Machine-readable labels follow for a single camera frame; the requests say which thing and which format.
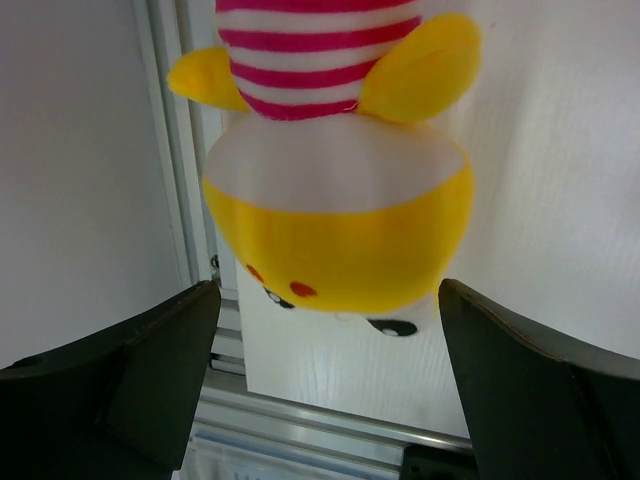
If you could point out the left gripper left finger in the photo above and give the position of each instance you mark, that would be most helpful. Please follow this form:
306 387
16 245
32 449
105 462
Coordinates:
117 404

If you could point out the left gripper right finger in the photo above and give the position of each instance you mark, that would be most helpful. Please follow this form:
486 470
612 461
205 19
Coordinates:
538 403

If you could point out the yellow plush striped shirt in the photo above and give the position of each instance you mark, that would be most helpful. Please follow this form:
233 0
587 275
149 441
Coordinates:
333 190

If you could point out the aluminium front rail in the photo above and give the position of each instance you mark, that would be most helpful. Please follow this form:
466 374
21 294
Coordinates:
336 389

